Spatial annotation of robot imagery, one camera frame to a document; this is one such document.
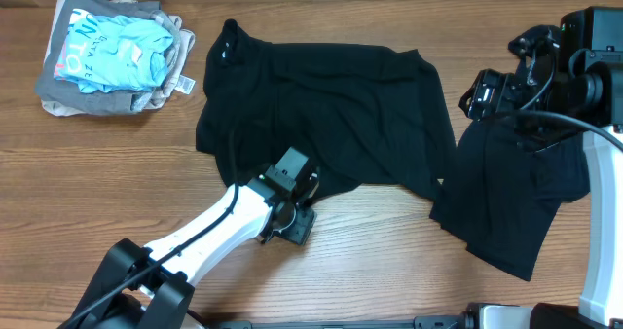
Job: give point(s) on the grey folded t-shirt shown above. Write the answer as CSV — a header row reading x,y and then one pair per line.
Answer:
x,y
110,58

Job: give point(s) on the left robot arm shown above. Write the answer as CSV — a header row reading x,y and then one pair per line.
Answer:
x,y
152,286

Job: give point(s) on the black t-shirt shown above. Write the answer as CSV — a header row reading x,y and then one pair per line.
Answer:
x,y
363,114

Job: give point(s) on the light blue folded t-shirt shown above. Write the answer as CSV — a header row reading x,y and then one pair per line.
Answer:
x,y
117,53

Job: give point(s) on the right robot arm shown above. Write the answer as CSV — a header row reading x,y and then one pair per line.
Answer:
x,y
572,86

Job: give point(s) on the dark navy garment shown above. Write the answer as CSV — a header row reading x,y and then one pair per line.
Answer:
x,y
504,192

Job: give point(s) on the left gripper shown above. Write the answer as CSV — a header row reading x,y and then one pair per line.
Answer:
x,y
301,228

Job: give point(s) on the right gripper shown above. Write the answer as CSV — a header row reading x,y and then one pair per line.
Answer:
x,y
506,87

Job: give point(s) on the beige folded garment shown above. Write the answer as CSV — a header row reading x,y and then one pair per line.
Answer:
x,y
63,99

